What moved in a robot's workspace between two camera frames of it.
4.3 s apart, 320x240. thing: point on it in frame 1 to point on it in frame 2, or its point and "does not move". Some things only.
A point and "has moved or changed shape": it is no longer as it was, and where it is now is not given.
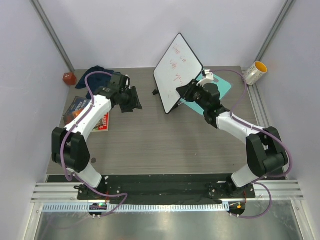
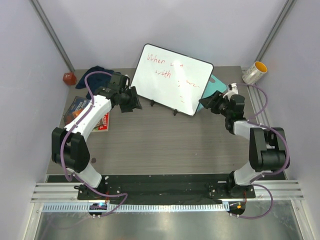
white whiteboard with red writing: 178,66 has moved or changed shape
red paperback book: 103,124 does not move
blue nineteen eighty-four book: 77,105 does not move
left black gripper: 134,103 does not move
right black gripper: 186,92 to 209,101
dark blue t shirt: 95,80 does not move
